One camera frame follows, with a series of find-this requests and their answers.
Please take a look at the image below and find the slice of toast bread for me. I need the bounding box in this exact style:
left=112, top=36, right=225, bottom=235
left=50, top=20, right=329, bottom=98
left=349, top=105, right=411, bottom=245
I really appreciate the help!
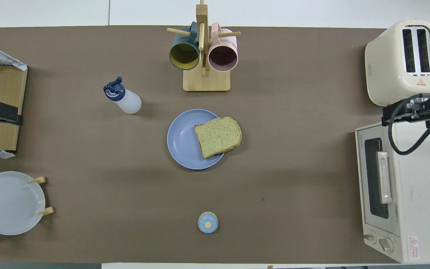
left=194, top=117, right=242, bottom=159

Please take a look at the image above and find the white toaster oven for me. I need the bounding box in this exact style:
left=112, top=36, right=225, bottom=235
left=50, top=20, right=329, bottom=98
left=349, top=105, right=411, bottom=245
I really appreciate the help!
left=355, top=119, right=430, bottom=263

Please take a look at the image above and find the blue round plate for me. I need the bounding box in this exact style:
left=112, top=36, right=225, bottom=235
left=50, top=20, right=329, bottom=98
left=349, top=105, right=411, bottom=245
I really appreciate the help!
left=167, top=109, right=228, bottom=170

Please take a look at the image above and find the translucent bottle navy cap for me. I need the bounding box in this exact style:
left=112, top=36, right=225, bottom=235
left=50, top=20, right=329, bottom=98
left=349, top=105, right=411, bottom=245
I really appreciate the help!
left=103, top=77, right=142, bottom=115

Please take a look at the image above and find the grey round plate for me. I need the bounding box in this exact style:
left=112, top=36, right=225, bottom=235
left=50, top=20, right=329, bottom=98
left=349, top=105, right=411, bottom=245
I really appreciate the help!
left=0, top=171, right=46, bottom=236

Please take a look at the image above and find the cream two-slot toaster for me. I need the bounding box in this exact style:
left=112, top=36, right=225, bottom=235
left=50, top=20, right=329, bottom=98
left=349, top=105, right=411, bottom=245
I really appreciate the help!
left=365, top=20, right=430, bottom=107

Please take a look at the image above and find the dark teal mug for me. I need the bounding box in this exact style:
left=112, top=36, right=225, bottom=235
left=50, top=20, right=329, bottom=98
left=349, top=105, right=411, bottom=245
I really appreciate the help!
left=169, top=21, right=200, bottom=71

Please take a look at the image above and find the pink ribbed mug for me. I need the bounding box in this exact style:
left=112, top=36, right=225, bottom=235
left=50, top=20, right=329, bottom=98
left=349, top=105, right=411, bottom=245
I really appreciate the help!
left=208, top=22, right=239, bottom=72

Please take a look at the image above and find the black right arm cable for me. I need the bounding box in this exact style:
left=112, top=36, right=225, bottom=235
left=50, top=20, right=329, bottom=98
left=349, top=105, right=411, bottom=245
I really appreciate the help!
left=388, top=93, right=430, bottom=155

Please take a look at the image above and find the wooden mug tree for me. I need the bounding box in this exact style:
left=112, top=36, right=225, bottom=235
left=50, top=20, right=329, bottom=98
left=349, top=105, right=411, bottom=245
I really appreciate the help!
left=167, top=0, right=241, bottom=92

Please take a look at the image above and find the brown table mat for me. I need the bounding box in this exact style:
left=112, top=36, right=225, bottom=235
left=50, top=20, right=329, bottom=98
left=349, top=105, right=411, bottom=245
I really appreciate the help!
left=0, top=25, right=430, bottom=264

